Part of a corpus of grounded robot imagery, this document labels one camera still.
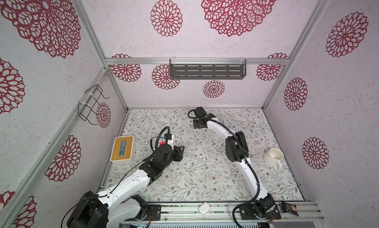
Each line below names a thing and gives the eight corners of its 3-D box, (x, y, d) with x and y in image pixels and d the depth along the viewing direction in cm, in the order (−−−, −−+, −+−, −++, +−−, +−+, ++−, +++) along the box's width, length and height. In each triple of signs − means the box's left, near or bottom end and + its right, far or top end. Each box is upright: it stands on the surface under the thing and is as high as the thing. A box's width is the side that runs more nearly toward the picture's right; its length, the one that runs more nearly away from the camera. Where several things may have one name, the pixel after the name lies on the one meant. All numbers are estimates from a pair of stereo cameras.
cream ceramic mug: (262, 166, 92) (267, 160, 85) (264, 152, 98) (269, 146, 92) (276, 172, 90) (283, 166, 83) (277, 157, 96) (284, 151, 90)
